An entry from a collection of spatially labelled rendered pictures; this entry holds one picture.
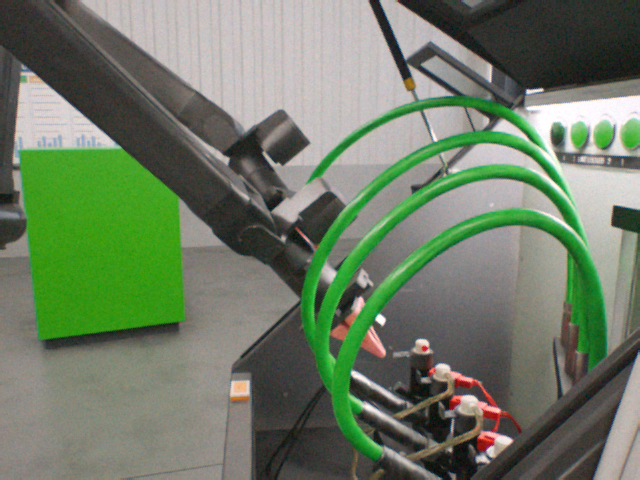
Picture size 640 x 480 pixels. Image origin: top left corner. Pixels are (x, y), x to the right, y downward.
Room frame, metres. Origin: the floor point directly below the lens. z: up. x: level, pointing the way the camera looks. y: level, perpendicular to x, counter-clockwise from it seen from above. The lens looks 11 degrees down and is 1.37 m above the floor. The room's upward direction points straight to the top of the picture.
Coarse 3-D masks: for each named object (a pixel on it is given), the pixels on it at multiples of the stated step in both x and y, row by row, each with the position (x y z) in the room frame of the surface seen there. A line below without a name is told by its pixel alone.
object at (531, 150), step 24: (432, 144) 0.59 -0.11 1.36; (456, 144) 0.59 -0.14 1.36; (504, 144) 0.59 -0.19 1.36; (528, 144) 0.60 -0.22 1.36; (408, 168) 0.58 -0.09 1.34; (552, 168) 0.60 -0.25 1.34; (360, 192) 0.58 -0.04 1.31; (336, 240) 0.57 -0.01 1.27; (312, 264) 0.57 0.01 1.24; (312, 288) 0.57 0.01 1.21; (576, 288) 0.61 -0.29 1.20; (312, 312) 0.57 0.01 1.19; (576, 312) 0.61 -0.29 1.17; (312, 336) 0.57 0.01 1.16; (576, 336) 0.60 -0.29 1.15; (360, 384) 0.57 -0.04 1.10
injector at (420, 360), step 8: (416, 352) 0.66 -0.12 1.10; (416, 360) 0.66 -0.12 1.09; (424, 360) 0.66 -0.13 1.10; (416, 368) 0.66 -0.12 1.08; (424, 368) 0.66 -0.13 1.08; (424, 376) 0.66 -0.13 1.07; (400, 384) 0.66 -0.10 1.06; (416, 384) 0.66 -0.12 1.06; (424, 384) 0.66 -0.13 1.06; (400, 392) 0.66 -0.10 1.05; (408, 392) 0.66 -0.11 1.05; (416, 392) 0.66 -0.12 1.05; (424, 392) 0.66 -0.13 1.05; (408, 400) 0.67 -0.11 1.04; (416, 400) 0.66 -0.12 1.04; (424, 400) 0.66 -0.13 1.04; (424, 408) 0.66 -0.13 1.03; (424, 432) 0.67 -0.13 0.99
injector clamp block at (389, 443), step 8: (376, 432) 0.69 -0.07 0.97; (376, 440) 0.69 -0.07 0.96; (384, 440) 0.66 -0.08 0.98; (392, 440) 0.66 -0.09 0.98; (392, 448) 0.64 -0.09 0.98; (400, 448) 0.64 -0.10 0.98; (448, 448) 0.64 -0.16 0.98; (416, 464) 0.61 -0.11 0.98; (424, 464) 0.68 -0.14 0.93; (448, 472) 0.59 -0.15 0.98
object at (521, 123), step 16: (448, 96) 0.74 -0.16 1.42; (464, 96) 0.73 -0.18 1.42; (400, 112) 0.75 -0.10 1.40; (416, 112) 0.75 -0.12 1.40; (496, 112) 0.72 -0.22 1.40; (512, 112) 0.71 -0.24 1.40; (368, 128) 0.76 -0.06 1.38; (528, 128) 0.71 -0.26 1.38; (352, 144) 0.77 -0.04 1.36; (544, 144) 0.70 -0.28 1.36; (320, 176) 0.78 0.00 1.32
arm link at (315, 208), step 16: (304, 192) 0.67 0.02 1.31; (320, 192) 0.65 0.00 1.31; (336, 192) 0.69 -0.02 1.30; (288, 208) 0.67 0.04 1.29; (304, 208) 0.65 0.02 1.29; (320, 208) 0.66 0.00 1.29; (336, 208) 0.65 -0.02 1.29; (256, 224) 0.61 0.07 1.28; (288, 224) 0.65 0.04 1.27; (304, 224) 0.66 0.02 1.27; (320, 224) 0.66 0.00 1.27; (240, 240) 0.61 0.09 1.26; (256, 240) 0.62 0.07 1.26; (272, 240) 0.62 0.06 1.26; (320, 240) 0.66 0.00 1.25; (256, 256) 0.63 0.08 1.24; (272, 256) 0.63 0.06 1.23
